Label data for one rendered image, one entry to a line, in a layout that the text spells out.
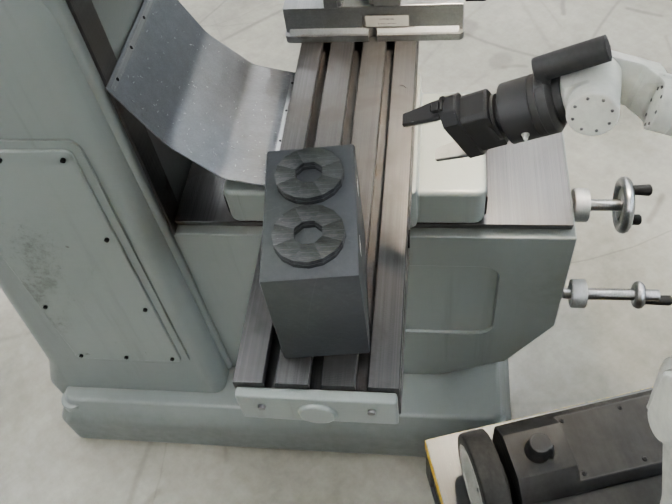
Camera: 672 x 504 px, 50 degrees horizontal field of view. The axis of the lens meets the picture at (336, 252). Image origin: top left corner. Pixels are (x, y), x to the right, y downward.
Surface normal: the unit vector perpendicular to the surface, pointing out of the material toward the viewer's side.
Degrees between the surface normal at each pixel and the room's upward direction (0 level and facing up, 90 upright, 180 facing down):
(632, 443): 0
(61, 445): 0
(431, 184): 0
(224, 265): 90
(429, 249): 90
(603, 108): 81
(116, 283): 88
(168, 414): 68
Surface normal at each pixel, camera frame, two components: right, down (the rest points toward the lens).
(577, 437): -0.11, -0.60
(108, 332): -0.10, 0.78
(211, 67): 0.63, -0.42
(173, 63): 0.83, -0.25
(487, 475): -0.09, -0.42
